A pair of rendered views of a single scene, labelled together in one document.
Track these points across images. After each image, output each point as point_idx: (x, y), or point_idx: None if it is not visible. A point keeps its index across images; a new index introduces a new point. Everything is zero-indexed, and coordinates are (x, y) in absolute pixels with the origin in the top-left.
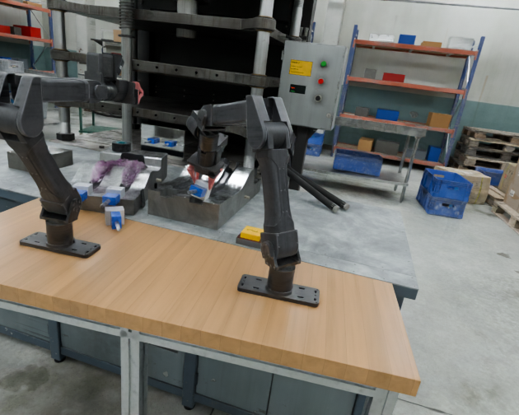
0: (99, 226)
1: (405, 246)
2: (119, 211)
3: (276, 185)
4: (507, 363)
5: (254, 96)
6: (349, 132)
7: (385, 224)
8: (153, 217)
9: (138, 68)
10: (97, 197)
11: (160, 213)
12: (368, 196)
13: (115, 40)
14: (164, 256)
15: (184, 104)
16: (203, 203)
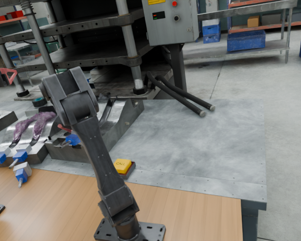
0: (13, 181)
1: (261, 144)
2: (22, 168)
3: (91, 154)
4: None
5: (47, 78)
6: (240, 16)
7: (245, 119)
8: (54, 162)
9: (46, 35)
10: (12, 156)
11: (58, 158)
12: (259, 64)
13: None
14: (48, 206)
15: (94, 46)
16: (81, 147)
